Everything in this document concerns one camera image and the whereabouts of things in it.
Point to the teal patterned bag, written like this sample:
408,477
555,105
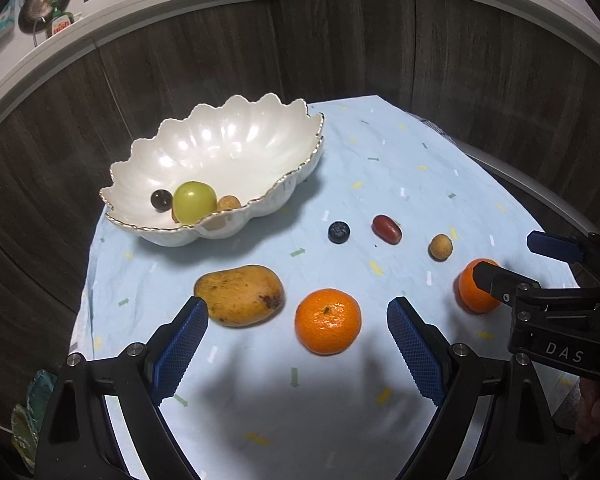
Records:
30,410

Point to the dark purple plum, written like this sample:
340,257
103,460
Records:
160,200

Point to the person's right hand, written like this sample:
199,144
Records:
597,410

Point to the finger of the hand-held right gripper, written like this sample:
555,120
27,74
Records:
505,285
550,245

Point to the yellow mango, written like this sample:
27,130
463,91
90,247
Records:
240,295

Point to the green dish soap bottle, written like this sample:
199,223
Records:
60,24

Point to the blueberry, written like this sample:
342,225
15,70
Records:
339,232

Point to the tan longan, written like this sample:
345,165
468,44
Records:
440,247

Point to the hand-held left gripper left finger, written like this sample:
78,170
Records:
180,350

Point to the green apple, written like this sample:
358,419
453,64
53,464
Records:
195,202

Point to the brown jujube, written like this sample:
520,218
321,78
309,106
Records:
228,203

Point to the light blue patterned tablecloth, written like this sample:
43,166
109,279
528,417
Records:
300,410

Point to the small dark frying pan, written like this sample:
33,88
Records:
42,2

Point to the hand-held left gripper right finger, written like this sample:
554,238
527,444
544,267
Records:
415,350

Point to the white scalloped ceramic bowl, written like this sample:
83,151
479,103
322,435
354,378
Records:
240,145

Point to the grey metal rail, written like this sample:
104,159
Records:
555,195

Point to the orange tangerine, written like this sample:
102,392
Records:
328,321
470,292

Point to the teal plastic packet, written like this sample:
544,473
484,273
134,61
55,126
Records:
5,20

